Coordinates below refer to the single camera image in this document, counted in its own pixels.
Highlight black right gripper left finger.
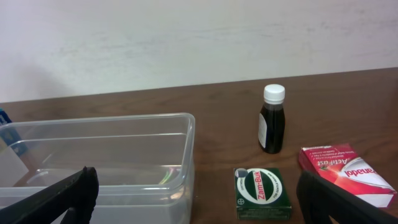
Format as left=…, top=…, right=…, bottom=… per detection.
left=1, top=167, right=99, bottom=224

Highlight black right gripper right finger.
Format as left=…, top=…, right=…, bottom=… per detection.
left=296, top=170, right=397, bottom=224

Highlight blue Kool Fever box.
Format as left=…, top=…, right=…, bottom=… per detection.
left=0, top=108, right=29, bottom=187

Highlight clear plastic container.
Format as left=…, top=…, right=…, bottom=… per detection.
left=1, top=113, right=195, bottom=223

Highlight red Panadol ActiFast box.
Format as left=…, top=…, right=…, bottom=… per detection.
left=298, top=144, right=397, bottom=208

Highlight green Zam-Buk box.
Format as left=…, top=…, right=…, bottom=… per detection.
left=234, top=168, right=292, bottom=220

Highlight dark syrup bottle white cap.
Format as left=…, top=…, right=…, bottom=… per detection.
left=257, top=84, right=285, bottom=154

